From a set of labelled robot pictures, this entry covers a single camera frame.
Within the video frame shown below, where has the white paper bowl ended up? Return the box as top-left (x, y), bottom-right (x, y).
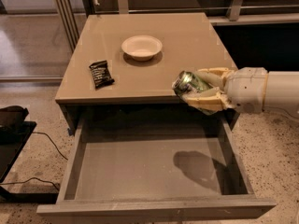
top-left (121, 35), bottom-right (163, 62)

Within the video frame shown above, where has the black cable on floor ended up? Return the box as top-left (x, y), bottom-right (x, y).
top-left (0, 131), bottom-right (69, 191)

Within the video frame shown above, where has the metal railing frame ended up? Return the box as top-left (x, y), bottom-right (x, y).
top-left (54, 0), bottom-right (299, 48)

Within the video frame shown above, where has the grey drawer cabinet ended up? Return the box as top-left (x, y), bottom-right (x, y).
top-left (56, 13), bottom-right (236, 131)

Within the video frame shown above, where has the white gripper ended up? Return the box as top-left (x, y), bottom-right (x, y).
top-left (183, 67), bottom-right (268, 113)

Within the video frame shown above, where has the black furniture at left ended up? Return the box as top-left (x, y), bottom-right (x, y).
top-left (0, 105), bottom-right (58, 203)

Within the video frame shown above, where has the green soda can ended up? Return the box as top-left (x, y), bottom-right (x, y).
top-left (172, 71), bottom-right (215, 115)

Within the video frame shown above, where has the open grey top drawer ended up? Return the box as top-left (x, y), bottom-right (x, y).
top-left (37, 119), bottom-right (276, 224)

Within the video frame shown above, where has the black snack bar wrapper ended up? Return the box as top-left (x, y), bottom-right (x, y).
top-left (89, 61), bottom-right (115, 89)

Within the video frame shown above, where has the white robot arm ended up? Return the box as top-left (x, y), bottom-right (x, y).
top-left (183, 67), bottom-right (299, 121)

